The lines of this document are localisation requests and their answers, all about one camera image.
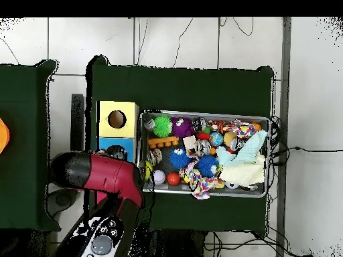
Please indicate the colourful printed silver can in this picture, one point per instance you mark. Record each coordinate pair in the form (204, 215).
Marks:
(154, 156)

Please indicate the knotted polka dot cloth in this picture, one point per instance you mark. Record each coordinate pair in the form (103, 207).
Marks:
(198, 182)

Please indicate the cream waffle cloth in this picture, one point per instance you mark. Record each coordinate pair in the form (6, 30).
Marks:
(243, 174)

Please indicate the blue fuzzy toy with eyes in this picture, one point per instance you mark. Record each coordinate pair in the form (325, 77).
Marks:
(179, 160)

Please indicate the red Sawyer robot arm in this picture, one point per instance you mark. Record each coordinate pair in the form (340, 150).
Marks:
(107, 174)

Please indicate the green spiky rubber ball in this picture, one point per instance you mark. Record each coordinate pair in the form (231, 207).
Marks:
(162, 126)

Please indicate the orange plastic toy brick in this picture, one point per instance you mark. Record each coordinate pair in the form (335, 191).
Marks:
(163, 142)

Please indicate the shallow clear mesh bin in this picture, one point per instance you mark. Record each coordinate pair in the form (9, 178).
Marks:
(214, 115)

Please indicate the white baseball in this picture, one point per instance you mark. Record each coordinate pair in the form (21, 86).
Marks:
(159, 177)

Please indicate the blue globe ball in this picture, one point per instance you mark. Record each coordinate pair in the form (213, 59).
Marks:
(216, 139)

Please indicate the mint green waffle cloth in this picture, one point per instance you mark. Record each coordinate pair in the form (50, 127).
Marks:
(249, 148)

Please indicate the yellow and green toy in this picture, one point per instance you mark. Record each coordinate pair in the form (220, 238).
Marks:
(148, 171)

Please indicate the blue fuzzy ball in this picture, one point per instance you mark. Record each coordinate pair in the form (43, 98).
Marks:
(207, 166)

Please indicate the small red ball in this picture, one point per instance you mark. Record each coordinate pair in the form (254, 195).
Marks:
(173, 179)

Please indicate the crumpled polka dot cloth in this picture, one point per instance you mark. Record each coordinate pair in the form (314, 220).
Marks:
(241, 128)

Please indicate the small wooden cube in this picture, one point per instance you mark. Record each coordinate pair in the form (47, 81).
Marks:
(189, 142)

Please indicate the dark green tablecloth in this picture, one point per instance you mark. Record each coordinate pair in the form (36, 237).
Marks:
(187, 88)

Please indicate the wooden box with three holes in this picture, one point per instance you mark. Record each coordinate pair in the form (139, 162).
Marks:
(128, 128)

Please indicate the neighbouring green covered table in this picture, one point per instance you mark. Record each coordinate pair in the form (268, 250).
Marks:
(21, 160)

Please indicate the orange round object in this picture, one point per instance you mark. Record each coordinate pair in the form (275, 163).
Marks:
(3, 136)

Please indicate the purple monster toy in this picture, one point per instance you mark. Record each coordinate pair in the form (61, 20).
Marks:
(182, 128)

